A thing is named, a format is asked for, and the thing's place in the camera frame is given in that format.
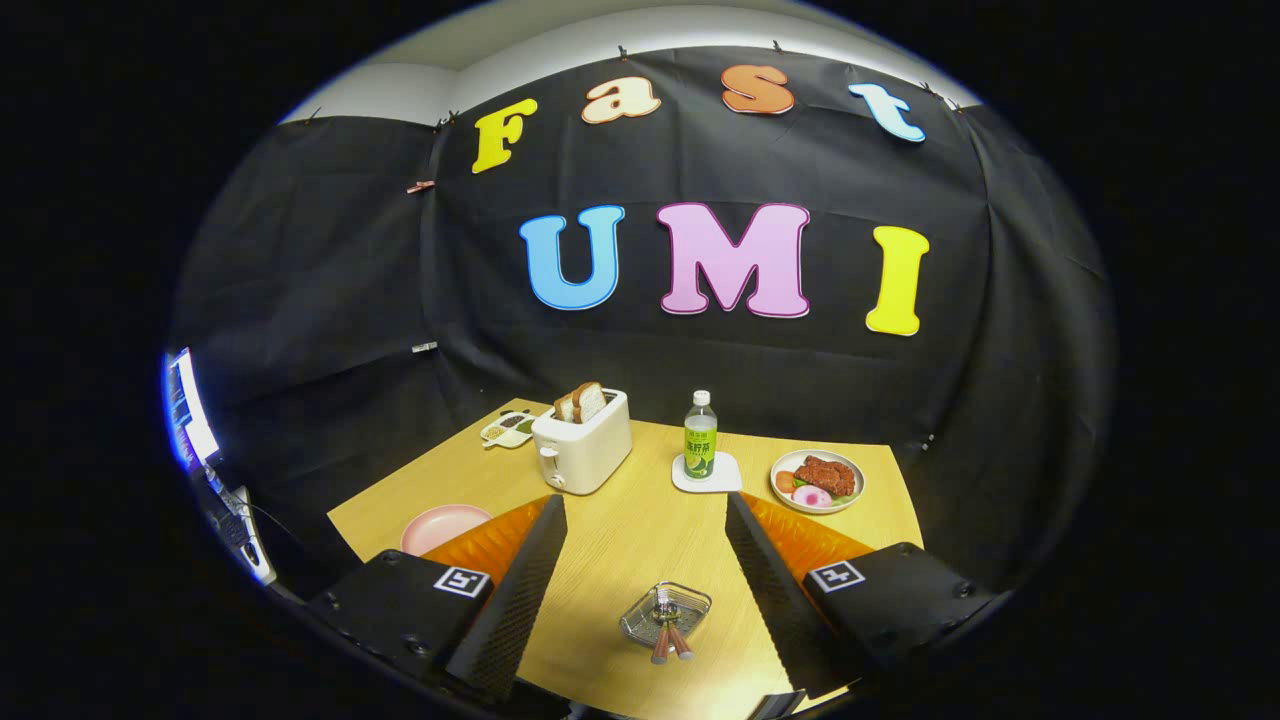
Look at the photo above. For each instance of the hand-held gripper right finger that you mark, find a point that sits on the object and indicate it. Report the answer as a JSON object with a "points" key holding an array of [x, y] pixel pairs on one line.
{"points": [[775, 600]]}

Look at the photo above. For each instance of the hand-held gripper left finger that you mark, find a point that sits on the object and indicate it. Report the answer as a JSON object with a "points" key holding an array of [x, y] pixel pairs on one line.
{"points": [[515, 600]]}

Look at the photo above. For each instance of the pink plate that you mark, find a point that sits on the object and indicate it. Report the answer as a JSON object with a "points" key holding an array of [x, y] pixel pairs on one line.
{"points": [[440, 525]]}

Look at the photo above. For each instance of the pink round food slice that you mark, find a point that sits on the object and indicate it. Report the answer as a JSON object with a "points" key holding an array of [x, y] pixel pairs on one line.
{"points": [[811, 497]]}

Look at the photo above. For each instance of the orange carrot slice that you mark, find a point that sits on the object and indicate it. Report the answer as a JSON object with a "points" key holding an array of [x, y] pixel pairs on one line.
{"points": [[785, 482]]}

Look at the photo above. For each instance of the perforated metal tray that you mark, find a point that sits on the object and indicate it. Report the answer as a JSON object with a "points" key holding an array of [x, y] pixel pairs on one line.
{"points": [[640, 622]]}

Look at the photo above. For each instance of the white square coaster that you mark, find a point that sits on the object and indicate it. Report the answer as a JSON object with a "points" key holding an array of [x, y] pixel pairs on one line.
{"points": [[728, 480]]}

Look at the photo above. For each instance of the white food plate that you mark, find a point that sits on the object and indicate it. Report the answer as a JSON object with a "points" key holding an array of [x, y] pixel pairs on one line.
{"points": [[782, 461]]}

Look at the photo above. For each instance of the white toaster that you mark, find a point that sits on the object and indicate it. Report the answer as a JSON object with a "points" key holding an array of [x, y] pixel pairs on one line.
{"points": [[585, 455]]}

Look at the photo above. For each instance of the white divided condiment dish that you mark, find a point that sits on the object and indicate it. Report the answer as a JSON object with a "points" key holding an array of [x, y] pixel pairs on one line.
{"points": [[508, 432]]}

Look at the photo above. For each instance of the green label drink bottle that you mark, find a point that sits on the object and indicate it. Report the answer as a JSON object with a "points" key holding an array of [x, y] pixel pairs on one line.
{"points": [[700, 445]]}

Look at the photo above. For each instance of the small toast bread slice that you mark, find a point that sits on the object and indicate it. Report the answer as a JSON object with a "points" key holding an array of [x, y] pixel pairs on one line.
{"points": [[565, 407]]}

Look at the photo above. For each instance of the large toast bread slice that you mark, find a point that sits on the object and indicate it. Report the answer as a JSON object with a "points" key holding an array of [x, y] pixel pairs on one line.
{"points": [[590, 401]]}

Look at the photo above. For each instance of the pink cloth clip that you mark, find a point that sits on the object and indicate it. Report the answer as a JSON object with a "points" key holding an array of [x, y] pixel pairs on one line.
{"points": [[420, 187]]}

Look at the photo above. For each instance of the black backdrop cloth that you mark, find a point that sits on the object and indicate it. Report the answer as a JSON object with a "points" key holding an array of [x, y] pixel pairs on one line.
{"points": [[650, 160]]}

